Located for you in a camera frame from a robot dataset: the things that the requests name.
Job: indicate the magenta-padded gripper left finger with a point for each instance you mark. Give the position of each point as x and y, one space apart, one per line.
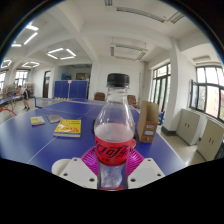
78 171

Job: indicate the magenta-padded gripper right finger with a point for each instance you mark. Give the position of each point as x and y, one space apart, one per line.
146 171

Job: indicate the clear red-labelled drink bottle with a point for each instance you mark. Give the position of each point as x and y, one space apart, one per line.
114 151

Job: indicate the red table tennis paddle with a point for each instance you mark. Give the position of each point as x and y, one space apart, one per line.
134 143

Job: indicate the large yellow book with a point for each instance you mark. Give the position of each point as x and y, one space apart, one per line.
67 128

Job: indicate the brown cardboard box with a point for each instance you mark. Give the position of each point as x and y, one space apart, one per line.
147 121

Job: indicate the grey notebook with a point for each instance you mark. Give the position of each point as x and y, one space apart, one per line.
54 118

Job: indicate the beige cabinet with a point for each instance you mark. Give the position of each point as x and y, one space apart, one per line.
187 126
210 140

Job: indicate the small yellow book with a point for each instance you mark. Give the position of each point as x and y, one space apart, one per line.
37 120

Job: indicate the brown chair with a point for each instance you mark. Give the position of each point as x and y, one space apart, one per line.
99 96
132 100

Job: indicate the blue partition panels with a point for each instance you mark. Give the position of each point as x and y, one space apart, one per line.
70 89

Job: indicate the black-framed tall window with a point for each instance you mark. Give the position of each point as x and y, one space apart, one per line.
161 83

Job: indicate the person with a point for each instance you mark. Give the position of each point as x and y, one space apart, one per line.
25 96

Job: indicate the dark wooden door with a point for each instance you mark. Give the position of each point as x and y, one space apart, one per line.
46 83

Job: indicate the black-framed wide window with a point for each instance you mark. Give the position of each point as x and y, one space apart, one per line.
208 93

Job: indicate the blue table with red legs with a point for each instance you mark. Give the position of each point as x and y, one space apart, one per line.
8 100

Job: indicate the ceiling lights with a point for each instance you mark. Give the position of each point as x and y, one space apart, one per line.
30 37

